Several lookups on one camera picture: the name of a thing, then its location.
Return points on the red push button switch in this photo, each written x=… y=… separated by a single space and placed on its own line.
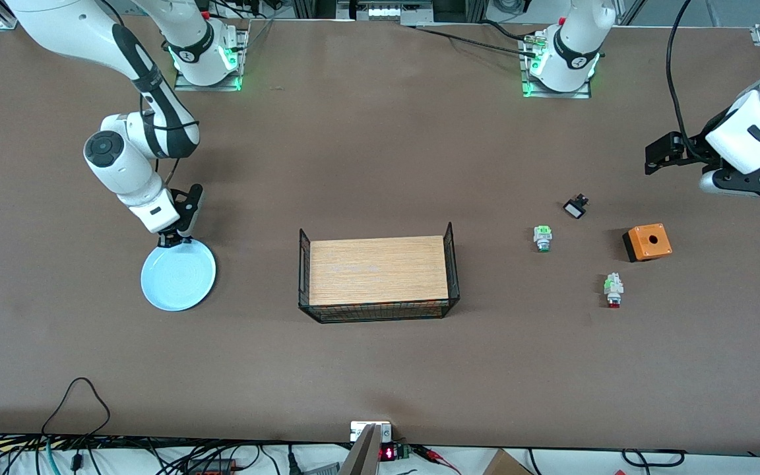
x=613 y=287

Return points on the black white square button switch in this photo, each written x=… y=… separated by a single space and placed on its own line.
x=574 y=210

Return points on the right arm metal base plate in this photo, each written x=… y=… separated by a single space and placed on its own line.
x=189 y=85

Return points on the metal frame with white light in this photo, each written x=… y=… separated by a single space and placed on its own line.
x=383 y=12

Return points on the red digit display module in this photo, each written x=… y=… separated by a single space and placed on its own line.
x=388 y=454

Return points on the wooden board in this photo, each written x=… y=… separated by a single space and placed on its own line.
x=380 y=270

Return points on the green push button switch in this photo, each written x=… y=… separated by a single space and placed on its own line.
x=542 y=235

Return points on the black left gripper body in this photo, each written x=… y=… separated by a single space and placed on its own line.
x=689 y=149

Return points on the brown cardboard box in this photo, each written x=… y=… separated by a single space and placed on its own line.
x=504 y=465

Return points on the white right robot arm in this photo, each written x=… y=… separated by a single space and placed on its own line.
x=116 y=158

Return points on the orange button enclosure box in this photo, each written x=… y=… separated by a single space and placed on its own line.
x=660 y=247

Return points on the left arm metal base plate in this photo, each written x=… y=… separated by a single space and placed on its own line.
x=558 y=95

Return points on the grey metal camera mount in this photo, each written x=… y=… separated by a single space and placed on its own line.
x=367 y=455

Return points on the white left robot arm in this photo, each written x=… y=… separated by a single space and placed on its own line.
x=743 y=132

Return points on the light blue plate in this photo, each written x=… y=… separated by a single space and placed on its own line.
x=179 y=277

